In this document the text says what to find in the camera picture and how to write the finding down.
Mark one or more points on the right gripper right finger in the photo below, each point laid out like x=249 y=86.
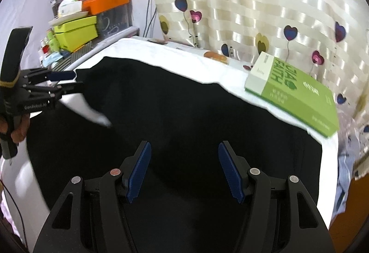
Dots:
x=280 y=216

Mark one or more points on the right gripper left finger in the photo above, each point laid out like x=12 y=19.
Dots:
x=89 y=215

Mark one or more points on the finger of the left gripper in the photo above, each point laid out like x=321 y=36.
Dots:
x=71 y=88
x=61 y=75

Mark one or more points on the black pants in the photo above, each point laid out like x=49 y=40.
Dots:
x=185 y=203

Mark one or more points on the person's left hand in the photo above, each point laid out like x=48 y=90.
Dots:
x=19 y=133

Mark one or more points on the grey striped shelf board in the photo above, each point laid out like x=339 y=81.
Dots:
x=78 y=57

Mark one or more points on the lime green shoe box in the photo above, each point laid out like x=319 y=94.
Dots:
x=73 y=34

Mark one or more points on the brown wooden cabinet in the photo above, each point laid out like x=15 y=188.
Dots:
x=347 y=225

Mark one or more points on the orange box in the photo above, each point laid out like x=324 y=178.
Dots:
x=95 y=7

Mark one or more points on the green white box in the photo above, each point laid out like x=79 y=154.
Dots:
x=295 y=92

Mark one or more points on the heart patterned cream curtain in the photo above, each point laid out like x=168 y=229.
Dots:
x=326 y=39

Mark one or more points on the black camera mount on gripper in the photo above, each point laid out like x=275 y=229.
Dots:
x=17 y=42

